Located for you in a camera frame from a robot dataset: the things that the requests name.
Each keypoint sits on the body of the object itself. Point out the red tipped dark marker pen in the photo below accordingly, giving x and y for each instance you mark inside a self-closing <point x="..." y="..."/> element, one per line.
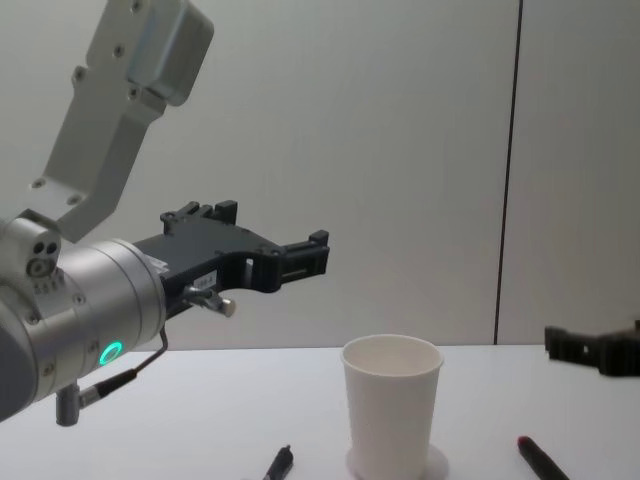
<point x="540" y="457"/>

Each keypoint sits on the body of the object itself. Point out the white paper cup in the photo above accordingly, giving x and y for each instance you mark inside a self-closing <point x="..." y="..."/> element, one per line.
<point x="390" y="400"/>

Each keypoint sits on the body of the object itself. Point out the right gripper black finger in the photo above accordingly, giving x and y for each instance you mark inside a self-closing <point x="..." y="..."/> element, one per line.
<point x="580" y="347"/>

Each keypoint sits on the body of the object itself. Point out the round white coaster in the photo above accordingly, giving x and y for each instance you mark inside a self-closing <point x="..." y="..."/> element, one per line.
<point x="440" y="462"/>

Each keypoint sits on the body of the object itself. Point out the black marker pen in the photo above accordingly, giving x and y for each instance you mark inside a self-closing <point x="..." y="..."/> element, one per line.
<point x="277" y="462"/>

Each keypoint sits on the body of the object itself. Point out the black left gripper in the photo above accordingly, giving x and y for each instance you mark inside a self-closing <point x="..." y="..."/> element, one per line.
<point x="200" y="255"/>

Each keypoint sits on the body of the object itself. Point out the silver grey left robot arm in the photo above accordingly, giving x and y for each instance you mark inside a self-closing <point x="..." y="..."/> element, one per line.
<point x="95" y="295"/>

